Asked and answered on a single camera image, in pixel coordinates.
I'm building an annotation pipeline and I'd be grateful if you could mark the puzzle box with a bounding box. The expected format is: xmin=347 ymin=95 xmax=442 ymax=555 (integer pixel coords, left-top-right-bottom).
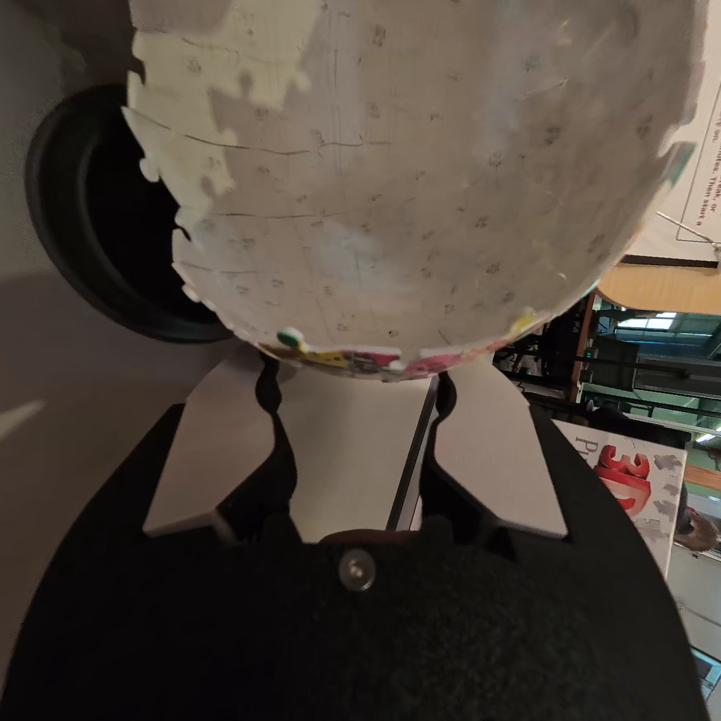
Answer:
xmin=564 ymin=423 xmax=688 ymax=578

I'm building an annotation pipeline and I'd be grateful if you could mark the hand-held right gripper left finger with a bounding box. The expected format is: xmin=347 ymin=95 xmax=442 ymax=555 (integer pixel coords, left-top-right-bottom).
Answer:
xmin=145 ymin=359 xmax=296 ymax=542

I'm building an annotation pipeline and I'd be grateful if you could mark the colourful puzzle ball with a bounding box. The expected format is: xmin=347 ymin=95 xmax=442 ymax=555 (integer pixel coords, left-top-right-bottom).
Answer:
xmin=122 ymin=0 xmax=721 ymax=382

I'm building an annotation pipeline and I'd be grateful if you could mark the black ball stand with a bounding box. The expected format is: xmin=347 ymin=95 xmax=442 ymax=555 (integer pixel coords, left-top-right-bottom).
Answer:
xmin=25 ymin=81 xmax=243 ymax=344

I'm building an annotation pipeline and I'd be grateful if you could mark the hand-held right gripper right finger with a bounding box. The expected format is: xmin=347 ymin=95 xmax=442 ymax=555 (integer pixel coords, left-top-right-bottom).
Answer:
xmin=419 ymin=359 xmax=567 ymax=544

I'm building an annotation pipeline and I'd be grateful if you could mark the clipboard with white paper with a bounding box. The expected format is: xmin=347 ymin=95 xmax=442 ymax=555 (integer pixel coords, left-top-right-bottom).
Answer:
xmin=626 ymin=79 xmax=721 ymax=269

